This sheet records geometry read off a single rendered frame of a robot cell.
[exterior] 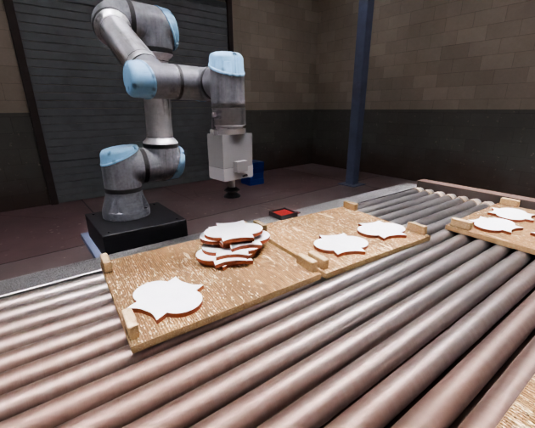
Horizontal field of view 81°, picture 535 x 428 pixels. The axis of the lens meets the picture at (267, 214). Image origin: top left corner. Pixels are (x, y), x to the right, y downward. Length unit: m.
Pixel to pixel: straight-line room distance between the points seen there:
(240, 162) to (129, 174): 0.48
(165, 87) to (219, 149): 0.17
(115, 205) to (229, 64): 0.62
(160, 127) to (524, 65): 5.32
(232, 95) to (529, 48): 5.39
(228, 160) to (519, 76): 5.39
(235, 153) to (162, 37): 0.52
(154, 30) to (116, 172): 0.44
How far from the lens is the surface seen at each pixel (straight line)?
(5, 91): 5.31
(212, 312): 0.61
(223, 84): 0.72
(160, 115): 1.13
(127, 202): 1.11
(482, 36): 6.10
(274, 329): 0.60
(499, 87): 5.92
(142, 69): 0.75
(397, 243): 0.94
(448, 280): 0.84
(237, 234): 0.78
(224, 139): 0.71
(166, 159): 1.13
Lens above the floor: 1.29
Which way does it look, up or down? 19 degrees down
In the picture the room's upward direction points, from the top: straight up
